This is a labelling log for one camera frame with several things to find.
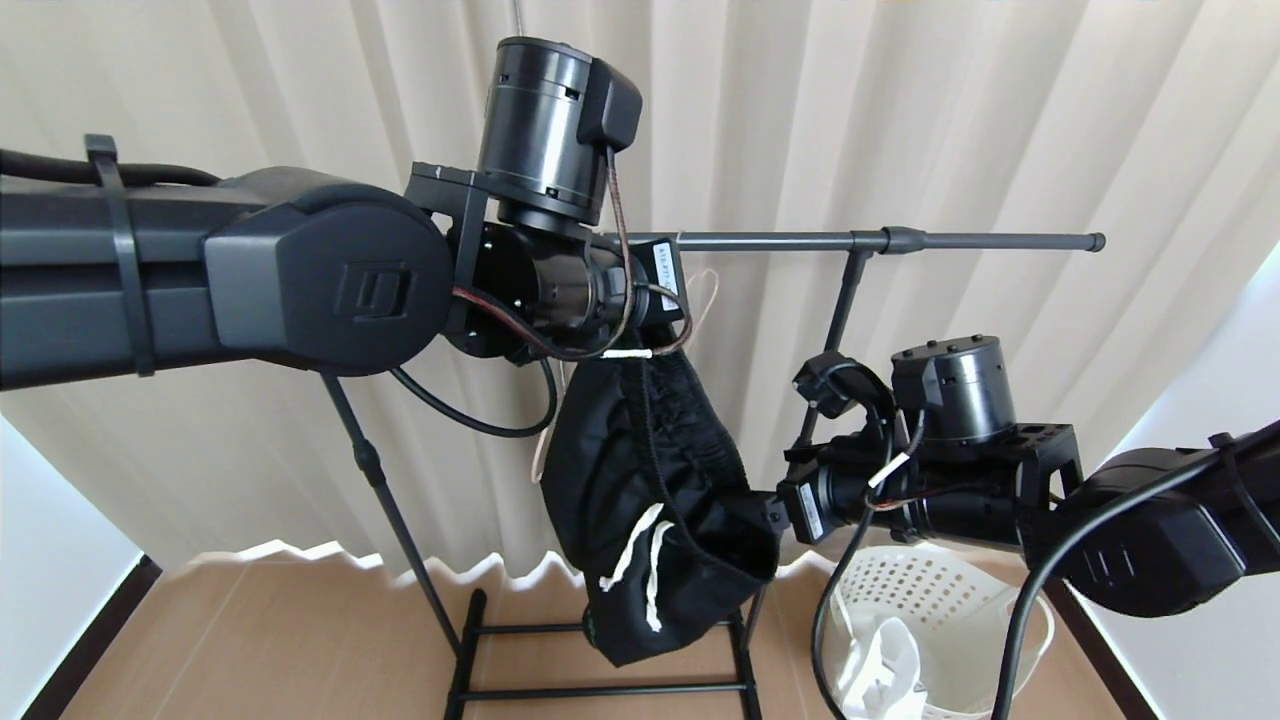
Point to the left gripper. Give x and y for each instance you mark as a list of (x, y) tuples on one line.
[(585, 295)]

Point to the beige curtain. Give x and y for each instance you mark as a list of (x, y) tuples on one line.
[(900, 120)]

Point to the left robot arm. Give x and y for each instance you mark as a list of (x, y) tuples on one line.
[(300, 270)]

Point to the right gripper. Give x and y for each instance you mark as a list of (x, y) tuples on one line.
[(940, 525)]

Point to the black shorts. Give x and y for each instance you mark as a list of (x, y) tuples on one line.
[(650, 470)]

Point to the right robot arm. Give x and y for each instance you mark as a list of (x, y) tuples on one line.
[(1150, 540)]

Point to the white garment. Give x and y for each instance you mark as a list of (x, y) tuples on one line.
[(880, 660)]

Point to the thin metal curtain wand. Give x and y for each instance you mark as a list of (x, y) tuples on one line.
[(518, 15)]

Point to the black clothes rack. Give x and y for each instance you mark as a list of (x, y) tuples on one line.
[(950, 241)]

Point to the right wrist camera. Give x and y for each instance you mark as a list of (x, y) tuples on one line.
[(830, 385)]

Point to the white laundry basket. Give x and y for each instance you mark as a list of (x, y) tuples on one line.
[(950, 600)]

